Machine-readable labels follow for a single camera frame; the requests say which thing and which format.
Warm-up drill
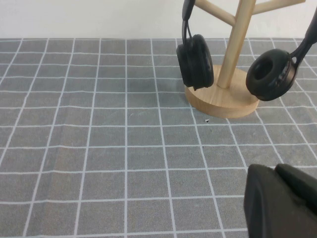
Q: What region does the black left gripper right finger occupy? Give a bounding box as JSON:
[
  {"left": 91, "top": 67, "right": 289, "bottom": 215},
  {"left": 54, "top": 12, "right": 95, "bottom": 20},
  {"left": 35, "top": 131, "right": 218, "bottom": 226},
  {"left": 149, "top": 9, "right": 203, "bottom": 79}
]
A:
[{"left": 275, "top": 163, "right": 317, "bottom": 216}]

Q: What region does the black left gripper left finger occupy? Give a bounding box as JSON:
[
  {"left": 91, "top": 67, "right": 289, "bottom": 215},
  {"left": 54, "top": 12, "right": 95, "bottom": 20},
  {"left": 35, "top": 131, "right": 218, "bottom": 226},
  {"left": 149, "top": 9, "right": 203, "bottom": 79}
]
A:
[{"left": 243, "top": 163, "right": 317, "bottom": 238}]

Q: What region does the black over-ear headphones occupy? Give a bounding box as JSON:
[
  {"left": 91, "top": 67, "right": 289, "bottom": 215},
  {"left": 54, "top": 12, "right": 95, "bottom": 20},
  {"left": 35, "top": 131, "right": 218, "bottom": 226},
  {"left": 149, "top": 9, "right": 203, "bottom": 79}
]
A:
[{"left": 176, "top": 0, "right": 317, "bottom": 102}]

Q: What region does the wooden branched headphone stand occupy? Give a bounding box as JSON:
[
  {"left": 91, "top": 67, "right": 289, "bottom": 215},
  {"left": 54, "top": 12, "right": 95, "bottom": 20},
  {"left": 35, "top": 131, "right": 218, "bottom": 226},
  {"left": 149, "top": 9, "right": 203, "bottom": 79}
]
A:
[{"left": 185, "top": 0, "right": 306, "bottom": 119}]

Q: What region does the grey white-grid tablecloth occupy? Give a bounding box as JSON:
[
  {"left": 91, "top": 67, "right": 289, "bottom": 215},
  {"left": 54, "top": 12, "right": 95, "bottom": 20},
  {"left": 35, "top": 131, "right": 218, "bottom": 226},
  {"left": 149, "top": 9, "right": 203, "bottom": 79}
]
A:
[{"left": 0, "top": 37, "right": 317, "bottom": 238}]

